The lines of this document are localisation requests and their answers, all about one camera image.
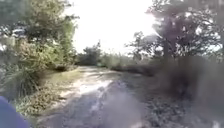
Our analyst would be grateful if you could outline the low green bushes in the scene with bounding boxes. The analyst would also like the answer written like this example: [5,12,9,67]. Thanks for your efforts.
[75,41,134,68]

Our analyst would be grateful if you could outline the grey gravel dirt path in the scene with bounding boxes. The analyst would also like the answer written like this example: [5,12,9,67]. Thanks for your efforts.
[32,65,189,128]

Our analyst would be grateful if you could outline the grass verge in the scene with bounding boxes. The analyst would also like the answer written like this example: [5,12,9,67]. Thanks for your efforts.
[13,68,86,118]

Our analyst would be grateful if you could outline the row of green trees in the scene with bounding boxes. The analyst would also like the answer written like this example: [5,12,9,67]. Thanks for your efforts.
[0,0,80,101]

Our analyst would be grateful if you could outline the dark tall trees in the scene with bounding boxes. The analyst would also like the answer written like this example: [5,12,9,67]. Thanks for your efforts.
[125,0,224,66]

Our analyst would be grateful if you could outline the dark undergrowth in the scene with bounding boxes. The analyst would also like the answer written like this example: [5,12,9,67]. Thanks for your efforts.
[109,54,224,128]

